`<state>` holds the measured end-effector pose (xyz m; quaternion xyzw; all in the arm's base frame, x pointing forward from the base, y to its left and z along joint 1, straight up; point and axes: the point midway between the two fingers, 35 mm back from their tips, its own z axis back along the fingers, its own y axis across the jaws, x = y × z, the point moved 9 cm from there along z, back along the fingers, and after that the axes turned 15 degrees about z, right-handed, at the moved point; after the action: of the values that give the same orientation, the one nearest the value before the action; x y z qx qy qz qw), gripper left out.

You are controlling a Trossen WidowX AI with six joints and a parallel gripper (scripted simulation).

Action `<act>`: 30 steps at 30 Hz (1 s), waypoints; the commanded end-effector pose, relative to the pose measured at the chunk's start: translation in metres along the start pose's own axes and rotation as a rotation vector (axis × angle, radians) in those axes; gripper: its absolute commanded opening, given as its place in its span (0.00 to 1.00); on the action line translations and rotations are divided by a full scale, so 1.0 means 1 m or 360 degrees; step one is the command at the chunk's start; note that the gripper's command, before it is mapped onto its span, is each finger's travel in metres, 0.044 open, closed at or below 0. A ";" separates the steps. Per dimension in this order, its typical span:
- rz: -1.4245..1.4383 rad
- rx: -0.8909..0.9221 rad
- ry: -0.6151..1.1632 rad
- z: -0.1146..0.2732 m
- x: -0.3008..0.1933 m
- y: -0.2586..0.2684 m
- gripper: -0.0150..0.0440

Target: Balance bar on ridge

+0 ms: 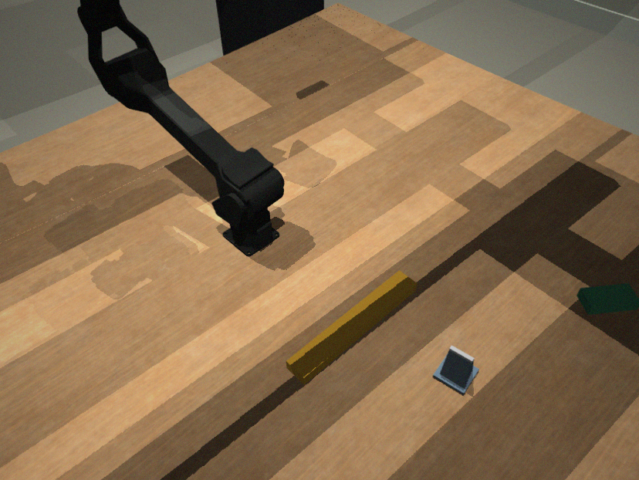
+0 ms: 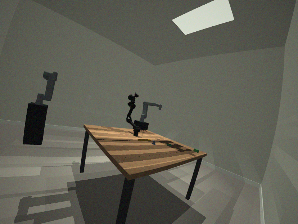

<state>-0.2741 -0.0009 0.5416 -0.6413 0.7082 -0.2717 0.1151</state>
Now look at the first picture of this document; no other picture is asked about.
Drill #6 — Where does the green rectangular block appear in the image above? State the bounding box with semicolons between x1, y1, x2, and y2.
576;283;639;315

